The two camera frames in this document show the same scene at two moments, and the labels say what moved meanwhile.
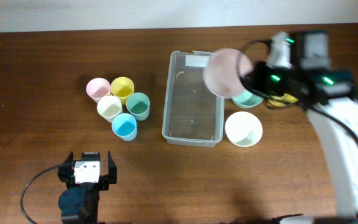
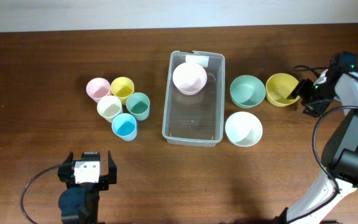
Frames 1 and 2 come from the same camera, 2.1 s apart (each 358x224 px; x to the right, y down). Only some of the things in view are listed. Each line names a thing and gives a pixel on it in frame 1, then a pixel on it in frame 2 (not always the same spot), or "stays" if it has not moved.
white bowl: (243, 129) stays
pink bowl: (223, 70) → (189, 78)
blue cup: (124, 126) stays
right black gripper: (251, 80) → (300, 89)
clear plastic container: (192, 116) stays
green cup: (138, 104) stays
